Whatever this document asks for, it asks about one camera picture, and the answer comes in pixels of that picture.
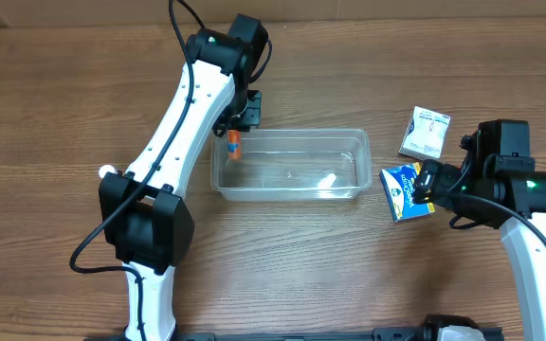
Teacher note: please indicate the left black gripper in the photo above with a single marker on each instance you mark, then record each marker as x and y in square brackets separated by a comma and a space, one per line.
[243, 121]

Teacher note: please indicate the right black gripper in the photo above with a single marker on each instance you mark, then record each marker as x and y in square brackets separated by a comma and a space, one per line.
[430, 179]

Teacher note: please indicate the orange tube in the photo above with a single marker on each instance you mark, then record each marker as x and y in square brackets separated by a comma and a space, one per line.
[234, 145]

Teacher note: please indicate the blue VapoDrops box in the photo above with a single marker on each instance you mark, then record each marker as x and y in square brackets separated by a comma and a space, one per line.
[399, 186]

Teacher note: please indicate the white medicine box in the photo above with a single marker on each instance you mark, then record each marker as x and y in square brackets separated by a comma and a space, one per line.
[425, 134]

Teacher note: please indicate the clear plastic container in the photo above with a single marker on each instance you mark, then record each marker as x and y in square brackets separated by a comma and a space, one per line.
[280, 165]

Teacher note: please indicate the dark bottle white cap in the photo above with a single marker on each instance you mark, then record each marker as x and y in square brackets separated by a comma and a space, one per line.
[105, 169]

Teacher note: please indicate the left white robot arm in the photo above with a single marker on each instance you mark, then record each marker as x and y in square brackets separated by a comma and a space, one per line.
[143, 210]

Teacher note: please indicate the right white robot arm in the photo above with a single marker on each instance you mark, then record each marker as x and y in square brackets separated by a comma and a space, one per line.
[499, 186]

